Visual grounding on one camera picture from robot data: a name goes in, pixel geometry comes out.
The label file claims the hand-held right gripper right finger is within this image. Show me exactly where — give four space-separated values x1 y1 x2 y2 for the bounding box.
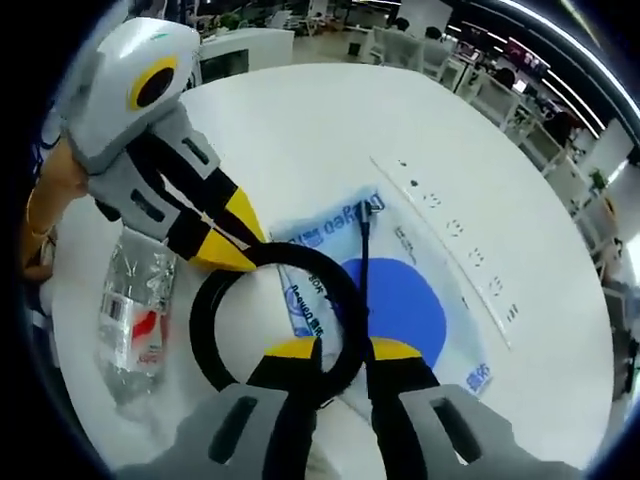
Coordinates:
367 337 586 480

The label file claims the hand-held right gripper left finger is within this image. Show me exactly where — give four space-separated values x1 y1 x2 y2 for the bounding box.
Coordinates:
117 335 324 480

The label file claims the white cabinet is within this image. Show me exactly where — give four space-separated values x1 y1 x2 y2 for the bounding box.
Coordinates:
199 27 296 85

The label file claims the person's left hand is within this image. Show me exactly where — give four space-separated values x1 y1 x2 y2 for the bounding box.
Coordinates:
28 139 91 232

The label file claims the white table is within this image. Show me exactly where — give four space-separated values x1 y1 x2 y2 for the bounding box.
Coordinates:
49 63 629 480

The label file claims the blue wet wipes packet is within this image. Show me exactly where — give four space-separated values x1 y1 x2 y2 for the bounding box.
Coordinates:
269 183 494 401

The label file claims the white power strip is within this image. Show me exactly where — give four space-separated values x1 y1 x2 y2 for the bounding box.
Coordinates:
368 154 515 350

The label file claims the black cable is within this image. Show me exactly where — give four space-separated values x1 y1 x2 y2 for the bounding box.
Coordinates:
189 201 387 401

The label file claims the clear plastic water bottle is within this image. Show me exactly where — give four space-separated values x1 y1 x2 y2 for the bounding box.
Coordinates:
96 232 177 407

